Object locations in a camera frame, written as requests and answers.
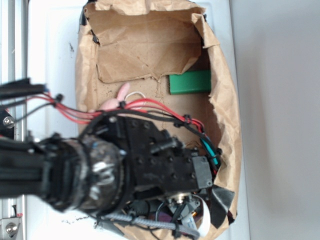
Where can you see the black metal bracket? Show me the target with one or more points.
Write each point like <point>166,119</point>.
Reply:
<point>7,124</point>

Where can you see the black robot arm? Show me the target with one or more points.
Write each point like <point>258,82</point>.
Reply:
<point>58,170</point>

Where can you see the brown paper bag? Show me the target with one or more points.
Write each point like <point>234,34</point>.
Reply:
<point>142,42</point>

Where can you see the pink plush bunny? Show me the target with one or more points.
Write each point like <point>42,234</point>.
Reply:
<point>113,103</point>

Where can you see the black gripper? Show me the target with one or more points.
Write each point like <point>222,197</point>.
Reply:
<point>135,161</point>

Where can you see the aluminium frame rail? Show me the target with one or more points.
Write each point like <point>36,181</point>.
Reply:
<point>13,66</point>

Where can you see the silver corner bracket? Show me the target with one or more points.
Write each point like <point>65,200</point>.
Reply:
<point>9,228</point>

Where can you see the green rectangular block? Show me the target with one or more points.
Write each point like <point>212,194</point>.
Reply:
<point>190,82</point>

